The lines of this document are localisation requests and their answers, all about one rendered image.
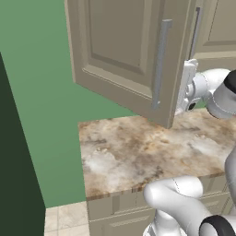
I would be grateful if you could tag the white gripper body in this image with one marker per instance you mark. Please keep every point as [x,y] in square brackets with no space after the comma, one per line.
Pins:
[186,86]

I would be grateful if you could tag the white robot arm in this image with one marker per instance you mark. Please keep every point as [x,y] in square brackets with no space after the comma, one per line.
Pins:
[181,202]

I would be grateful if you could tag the narrow beige cabinet door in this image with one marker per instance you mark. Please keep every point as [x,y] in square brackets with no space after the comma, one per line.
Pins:
[218,27]

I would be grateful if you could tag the wide beige cabinet door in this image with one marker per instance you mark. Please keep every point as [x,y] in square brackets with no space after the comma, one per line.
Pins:
[120,49]

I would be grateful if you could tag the beige base cabinet door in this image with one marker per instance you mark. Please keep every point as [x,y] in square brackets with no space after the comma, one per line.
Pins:
[123,226]

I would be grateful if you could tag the dark green tall cabinet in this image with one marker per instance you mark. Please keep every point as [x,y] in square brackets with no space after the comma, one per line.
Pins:
[15,159]

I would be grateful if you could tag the beige drawer front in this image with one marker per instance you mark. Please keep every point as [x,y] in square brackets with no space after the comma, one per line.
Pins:
[123,206]
[216,199]

